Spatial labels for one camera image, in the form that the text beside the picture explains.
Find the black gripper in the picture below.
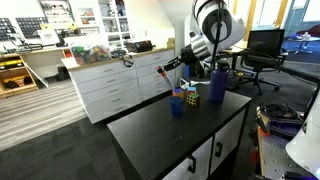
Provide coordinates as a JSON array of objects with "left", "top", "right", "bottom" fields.
[{"left": 161, "top": 44, "right": 200, "bottom": 72}]

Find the black looped cable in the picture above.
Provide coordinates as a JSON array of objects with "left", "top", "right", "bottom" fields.
[{"left": 120, "top": 52, "right": 135, "bottom": 69}]

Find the white paper sign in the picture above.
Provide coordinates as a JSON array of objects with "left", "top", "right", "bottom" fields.
[{"left": 36, "top": 28, "right": 61, "bottom": 46}]

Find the coil of black cables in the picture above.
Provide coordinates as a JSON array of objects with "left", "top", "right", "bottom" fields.
[{"left": 258, "top": 96, "right": 300, "bottom": 121}]

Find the black green Rubik's cube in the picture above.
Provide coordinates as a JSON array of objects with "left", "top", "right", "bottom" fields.
[{"left": 185, "top": 92, "right": 202, "bottom": 108}]

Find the round grey table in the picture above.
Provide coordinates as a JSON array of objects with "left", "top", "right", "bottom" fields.
[{"left": 287, "top": 31, "right": 320, "bottom": 56}]

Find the dark pegboard with tools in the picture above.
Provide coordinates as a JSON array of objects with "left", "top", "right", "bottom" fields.
[{"left": 0, "top": 16, "right": 50, "bottom": 40}]

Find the black blue device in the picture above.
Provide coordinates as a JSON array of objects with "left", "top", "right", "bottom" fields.
[{"left": 265, "top": 117, "right": 307, "bottom": 141}]

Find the wooden workbench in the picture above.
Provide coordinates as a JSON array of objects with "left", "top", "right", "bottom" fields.
[{"left": 0, "top": 45, "right": 73, "bottom": 100}]

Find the clear bag of colourful toys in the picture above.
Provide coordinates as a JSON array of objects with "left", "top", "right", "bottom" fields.
[{"left": 70, "top": 43, "right": 112, "bottom": 66}]

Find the small blue red puzzle cube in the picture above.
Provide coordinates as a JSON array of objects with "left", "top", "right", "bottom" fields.
[{"left": 186, "top": 85, "right": 198, "bottom": 96}]

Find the blue bottle with black lid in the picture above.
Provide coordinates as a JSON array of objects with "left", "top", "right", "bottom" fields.
[{"left": 208, "top": 58, "right": 231, "bottom": 104}]

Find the white shelf unit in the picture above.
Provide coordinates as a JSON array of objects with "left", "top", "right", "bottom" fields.
[{"left": 67, "top": 0, "right": 133, "bottom": 43}]

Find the metal breadboard robot table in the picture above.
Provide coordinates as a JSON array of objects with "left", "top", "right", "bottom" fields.
[{"left": 255, "top": 113, "right": 320, "bottom": 180}]

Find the white drawer cabinet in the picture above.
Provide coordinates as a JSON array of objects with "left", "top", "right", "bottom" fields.
[{"left": 67, "top": 47, "right": 176, "bottom": 125}]

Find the black cabinet door handle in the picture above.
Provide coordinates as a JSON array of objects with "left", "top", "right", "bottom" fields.
[
  {"left": 187, "top": 154, "right": 197, "bottom": 175},
  {"left": 214, "top": 141, "right": 224, "bottom": 159}
]

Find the blue plastic cup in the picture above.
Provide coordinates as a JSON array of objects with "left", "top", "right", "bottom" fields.
[{"left": 167, "top": 95, "right": 185, "bottom": 117}]

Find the orange capped white marker pen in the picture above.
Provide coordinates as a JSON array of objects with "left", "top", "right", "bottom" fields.
[{"left": 156, "top": 65, "right": 176, "bottom": 93}]

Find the black cabinet with white doors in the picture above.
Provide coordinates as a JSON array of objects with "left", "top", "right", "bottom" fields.
[{"left": 106, "top": 84, "right": 253, "bottom": 180}]

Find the black electronic box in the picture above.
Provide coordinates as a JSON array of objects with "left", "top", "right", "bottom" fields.
[{"left": 125, "top": 39, "right": 154, "bottom": 54}]

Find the black office chair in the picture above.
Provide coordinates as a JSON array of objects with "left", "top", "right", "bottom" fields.
[{"left": 239, "top": 28, "right": 290, "bottom": 96}]

